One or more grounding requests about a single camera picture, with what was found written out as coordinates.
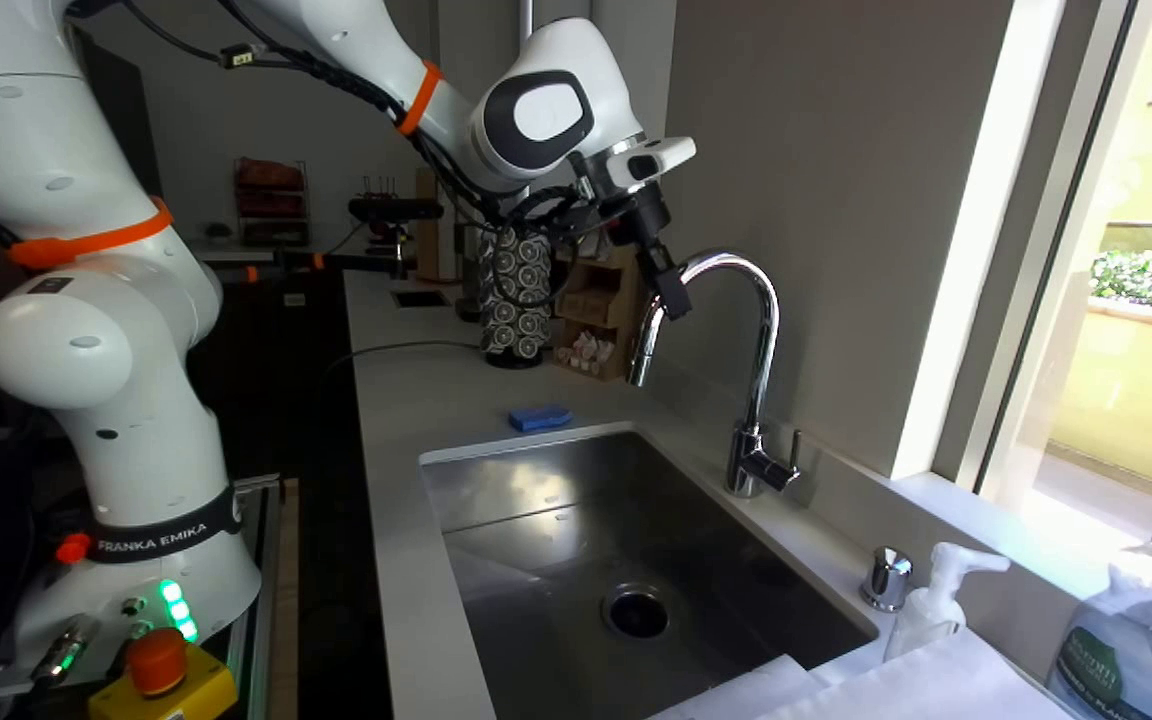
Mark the chrome gooseneck faucet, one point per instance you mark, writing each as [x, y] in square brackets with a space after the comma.
[769, 333]

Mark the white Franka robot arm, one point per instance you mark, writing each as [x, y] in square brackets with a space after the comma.
[83, 305]

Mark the small chrome counter button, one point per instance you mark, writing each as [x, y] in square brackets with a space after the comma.
[889, 576]

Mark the stainless steel sink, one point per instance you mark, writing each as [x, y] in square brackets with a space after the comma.
[576, 545]

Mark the patterned pod holder canister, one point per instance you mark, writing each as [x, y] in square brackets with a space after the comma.
[516, 294]

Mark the brown wooden shelf rack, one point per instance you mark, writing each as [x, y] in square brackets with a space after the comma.
[271, 203]

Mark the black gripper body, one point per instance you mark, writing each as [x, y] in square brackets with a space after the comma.
[610, 212]

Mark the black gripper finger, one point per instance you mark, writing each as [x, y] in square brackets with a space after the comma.
[673, 284]
[644, 255]

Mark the black camera on stand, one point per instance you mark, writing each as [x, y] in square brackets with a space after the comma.
[395, 210]

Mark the black phone on counter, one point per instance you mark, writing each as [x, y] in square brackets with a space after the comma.
[416, 297]

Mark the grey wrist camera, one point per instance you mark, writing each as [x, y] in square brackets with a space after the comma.
[649, 161]

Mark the blue sponge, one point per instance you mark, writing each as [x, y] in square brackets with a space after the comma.
[543, 418]

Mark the yellow red emergency stop button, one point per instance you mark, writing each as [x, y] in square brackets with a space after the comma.
[161, 673]

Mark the dish soap bottle green label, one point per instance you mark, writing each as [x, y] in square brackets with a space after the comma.
[1129, 641]

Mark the round sink drain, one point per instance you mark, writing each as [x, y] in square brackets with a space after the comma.
[636, 615]

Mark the clear soap pump bottle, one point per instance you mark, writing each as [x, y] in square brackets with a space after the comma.
[936, 603]

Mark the metal mounting rail frame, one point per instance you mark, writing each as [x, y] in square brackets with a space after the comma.
[261, 603]

